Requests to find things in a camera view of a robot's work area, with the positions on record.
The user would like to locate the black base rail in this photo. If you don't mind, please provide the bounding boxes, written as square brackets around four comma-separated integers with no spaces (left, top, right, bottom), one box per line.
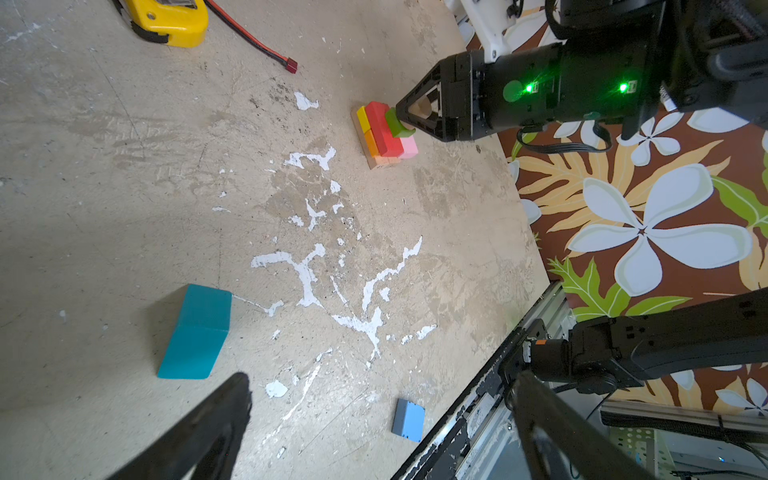
[392,281,570,479]

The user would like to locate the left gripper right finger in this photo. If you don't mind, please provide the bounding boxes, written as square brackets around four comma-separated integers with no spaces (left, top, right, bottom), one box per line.
[511,371,653,479]

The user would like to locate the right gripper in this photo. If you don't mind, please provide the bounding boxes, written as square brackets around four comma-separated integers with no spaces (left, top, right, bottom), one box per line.
[395,41,663,142]

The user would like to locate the round natural wood block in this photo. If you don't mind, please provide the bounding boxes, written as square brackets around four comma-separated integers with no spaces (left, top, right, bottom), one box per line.
[411,95,433,119]

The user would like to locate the teal wedge block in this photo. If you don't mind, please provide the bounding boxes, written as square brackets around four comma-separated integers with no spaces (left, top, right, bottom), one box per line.
[157,284,233,380]

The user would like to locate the yellow red striped block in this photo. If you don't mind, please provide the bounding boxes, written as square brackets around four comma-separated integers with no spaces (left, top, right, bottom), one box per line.
[355,106,371,134]

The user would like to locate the orange block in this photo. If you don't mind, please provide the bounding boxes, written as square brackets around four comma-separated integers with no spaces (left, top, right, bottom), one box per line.
[364,130,380,158]

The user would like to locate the red black cable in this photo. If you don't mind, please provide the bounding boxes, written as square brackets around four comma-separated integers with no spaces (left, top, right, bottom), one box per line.
[203,0,299,75]

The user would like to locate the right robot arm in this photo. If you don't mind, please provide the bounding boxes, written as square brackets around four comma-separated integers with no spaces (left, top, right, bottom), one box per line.
[395,1,767,328]

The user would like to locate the natural wood plank block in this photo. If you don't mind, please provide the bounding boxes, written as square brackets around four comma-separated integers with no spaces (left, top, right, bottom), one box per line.
[351,106,400,170]

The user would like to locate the blue block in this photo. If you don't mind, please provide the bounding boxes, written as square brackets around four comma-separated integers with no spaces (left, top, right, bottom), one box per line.
[391,398,426,443]

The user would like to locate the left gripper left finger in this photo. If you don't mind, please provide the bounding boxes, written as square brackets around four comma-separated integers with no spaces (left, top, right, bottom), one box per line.
[111,372,252,479]

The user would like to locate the green block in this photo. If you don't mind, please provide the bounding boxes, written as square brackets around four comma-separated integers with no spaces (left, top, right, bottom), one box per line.
[385,108,416,138]

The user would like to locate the yellow tape measure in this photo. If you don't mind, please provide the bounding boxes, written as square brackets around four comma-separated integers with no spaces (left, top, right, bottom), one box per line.
[112,0,209,48]

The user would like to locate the pink block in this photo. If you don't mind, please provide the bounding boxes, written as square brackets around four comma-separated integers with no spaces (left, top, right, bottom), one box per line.
[398,136,419,160]

